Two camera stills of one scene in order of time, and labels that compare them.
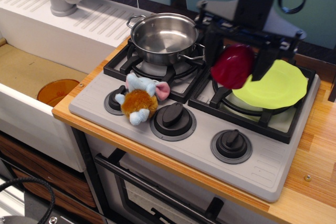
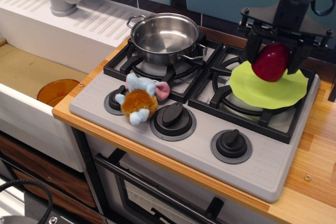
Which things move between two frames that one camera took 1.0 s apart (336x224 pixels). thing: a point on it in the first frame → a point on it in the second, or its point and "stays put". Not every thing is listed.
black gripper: x=251 y=17 → x=287 y=20
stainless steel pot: x=160 y=39 stays put
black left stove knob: x=111 y=104 stays put
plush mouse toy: x=142 y=98 stays put
